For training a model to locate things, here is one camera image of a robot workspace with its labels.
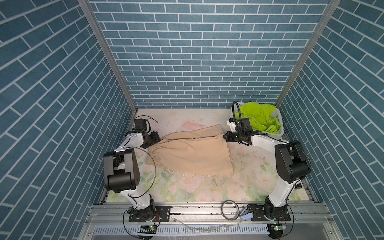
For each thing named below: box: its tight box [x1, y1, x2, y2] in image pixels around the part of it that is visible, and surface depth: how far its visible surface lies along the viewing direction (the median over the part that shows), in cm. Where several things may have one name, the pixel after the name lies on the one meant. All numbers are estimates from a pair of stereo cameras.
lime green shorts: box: [235, 101, 282, 134], surface depth 110 cm
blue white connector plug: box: [240, 213, 254, 221], surface depth 74 cm
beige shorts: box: [146, 124, 234, 175], surface depth 95 cm
